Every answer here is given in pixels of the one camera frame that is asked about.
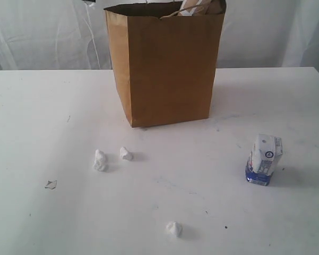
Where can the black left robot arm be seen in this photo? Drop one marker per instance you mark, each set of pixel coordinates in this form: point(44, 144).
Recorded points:
point(89, 3)

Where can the brown kraft pouch orange stripe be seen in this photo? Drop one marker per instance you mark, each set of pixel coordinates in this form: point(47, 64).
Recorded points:
point(202, 7)

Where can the torn plastic scrap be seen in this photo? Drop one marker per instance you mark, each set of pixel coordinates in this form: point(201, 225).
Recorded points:
point(51, 185)

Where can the small white figurine by packet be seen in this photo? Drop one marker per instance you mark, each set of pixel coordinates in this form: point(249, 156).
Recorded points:
point(100, 161)

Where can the brown paper bag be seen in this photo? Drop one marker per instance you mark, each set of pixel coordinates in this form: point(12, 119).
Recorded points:
point(164, 63)

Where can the small white figurine near front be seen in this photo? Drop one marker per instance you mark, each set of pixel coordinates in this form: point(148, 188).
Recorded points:
point(174, 229)

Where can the white blue milk carton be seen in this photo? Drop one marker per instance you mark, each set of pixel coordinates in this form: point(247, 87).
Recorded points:
point(263, 159)

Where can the small white figurine by jar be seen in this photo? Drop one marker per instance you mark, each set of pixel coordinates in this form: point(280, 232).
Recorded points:
point(125, 154)

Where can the white backdrop curtain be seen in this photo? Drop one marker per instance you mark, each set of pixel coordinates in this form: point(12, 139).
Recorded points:
point(62, 35)

